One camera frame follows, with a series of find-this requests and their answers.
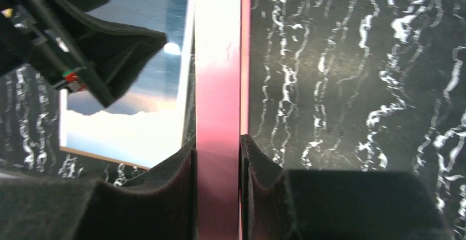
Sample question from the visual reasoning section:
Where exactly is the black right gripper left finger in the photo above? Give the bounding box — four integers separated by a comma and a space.
1, 138, 197, 240

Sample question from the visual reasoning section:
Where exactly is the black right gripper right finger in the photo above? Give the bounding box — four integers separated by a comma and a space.
240, 135, 454, 239

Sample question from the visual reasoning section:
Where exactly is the black marble pattern board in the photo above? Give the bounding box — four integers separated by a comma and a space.
1, 0, 465, 239

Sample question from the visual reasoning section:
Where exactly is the landscape photo board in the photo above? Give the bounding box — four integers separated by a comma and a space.
59, 0, 194, 168

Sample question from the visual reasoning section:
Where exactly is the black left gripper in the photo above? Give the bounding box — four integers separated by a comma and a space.
1, 0, 167, 108

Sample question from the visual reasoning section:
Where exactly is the pink wooden picture frame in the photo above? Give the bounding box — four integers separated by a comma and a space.
194, 0, 250, 239

